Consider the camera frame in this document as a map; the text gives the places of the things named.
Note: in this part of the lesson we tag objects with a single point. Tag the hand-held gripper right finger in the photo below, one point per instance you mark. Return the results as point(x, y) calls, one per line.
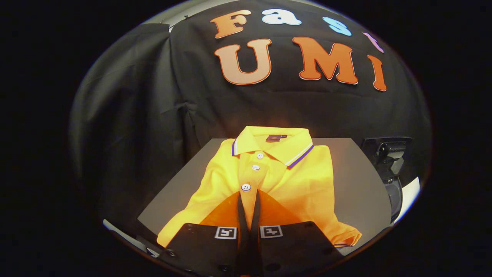
point(296, 246)

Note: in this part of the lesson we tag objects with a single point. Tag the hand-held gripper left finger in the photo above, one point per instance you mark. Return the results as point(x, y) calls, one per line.
point(203, 250)

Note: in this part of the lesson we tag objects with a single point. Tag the orange polo shirt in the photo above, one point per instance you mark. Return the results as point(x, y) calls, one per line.
point(292, 181)

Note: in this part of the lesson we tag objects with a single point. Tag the grey box stand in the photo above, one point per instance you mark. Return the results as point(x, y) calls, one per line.
point(357, 184)

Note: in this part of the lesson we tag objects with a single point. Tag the black backdrop cloth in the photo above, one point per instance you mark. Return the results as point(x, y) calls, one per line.
point(153, 115)

